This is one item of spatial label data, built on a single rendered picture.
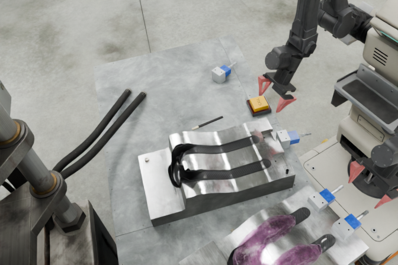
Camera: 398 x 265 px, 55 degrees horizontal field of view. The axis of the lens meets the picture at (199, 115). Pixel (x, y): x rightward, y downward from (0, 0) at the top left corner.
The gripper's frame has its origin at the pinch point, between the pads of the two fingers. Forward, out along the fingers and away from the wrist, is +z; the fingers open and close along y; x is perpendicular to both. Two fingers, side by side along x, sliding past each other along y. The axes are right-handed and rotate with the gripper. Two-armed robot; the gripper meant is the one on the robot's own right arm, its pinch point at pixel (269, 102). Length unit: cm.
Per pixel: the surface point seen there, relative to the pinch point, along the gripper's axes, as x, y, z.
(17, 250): -82, 7, 37
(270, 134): 4.5, 4.1, 12.7
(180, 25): 93, -180, 65
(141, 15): 74, -215, 74
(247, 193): -13.6, 18.6, 23.0
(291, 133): 12.5, 7.1, 11.1
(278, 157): 0.8, 13.6, 14.3
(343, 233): -1.8, 46.4, 13.7
